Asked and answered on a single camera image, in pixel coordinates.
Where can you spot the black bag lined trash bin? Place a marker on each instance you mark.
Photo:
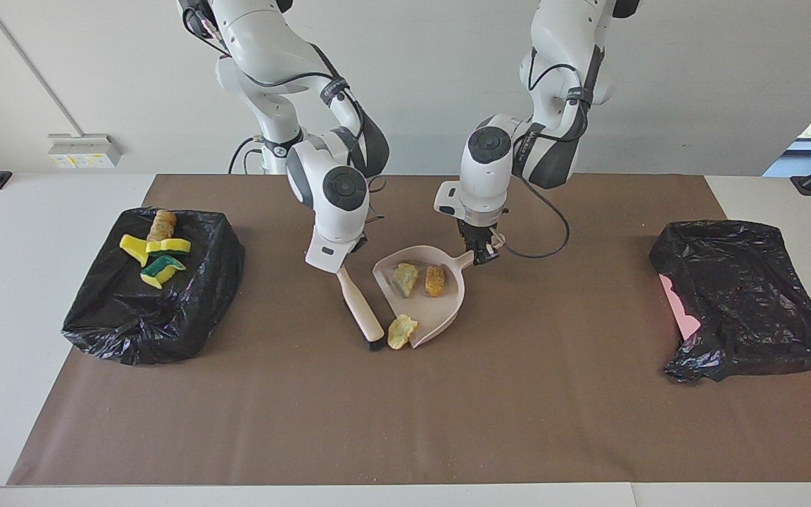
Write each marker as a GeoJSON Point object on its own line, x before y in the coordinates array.
{"type": "Point", "coordinates": [131, 317]}

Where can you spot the beige plastic dustpan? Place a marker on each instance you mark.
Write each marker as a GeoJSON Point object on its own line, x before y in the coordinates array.
{"type": "Point", "coordinates": [441, 310]}

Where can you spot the brown paper table mat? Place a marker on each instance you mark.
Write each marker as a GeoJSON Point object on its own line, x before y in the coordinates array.
{"type": "Point", "coordinates": [405, 436]}

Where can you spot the beige hand brush black bristles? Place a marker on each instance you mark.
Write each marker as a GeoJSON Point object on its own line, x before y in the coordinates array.
{"type": "Point", "coordinates": [360, 303]}

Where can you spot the pale green chip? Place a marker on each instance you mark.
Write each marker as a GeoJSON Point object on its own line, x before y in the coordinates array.
{"type": "Point", "coordinates": [405, 280]}

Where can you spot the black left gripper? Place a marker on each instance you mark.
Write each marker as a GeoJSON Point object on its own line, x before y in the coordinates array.
{"type": "Point", "coordinates": [477, 229]}

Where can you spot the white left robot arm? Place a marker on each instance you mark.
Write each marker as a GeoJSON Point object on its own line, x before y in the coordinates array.
{"type": "Point", "coordinates": [490, 176]}

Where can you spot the yellow sponge with green pad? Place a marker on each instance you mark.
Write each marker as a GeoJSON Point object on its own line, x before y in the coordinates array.
{"type": "Point", "coordinates": [162, 269]}

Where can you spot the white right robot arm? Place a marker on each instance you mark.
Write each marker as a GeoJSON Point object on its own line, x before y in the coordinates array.
{"type": "Point", "coordinates": [335, 190]}

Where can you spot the brown speckled bread piece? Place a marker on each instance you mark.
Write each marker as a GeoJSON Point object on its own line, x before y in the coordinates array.
{"type": "Point", "coordinates": [435, 281]}

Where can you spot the white wall outlet box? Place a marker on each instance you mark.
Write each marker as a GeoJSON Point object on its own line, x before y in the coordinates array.
{"type": "Point", "coordinates": [85, 150]}

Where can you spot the yellow sponge piece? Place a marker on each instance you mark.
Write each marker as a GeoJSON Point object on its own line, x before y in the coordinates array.
{"type": "Point", "coordinates": [132, 248]}
{"type": "Point", "coordinates": [170, 246]}

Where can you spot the striped pale bread roll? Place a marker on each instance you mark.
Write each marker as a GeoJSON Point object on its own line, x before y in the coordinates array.
{"type": "Point", "coordinates": [161, 225]}

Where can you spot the pink plastic bin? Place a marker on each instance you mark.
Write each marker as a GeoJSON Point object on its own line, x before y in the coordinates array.
{"type": "Point", "coordinates": [680, 310]}

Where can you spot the black plastic trash bag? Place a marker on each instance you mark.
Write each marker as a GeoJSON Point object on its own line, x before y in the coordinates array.
{"type": "Point", "coordinates": [743, 296]}

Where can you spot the orange striped croissant piece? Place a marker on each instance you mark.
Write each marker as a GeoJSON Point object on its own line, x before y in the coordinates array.
{"type": "Point", "coordinates": [402, 332]}

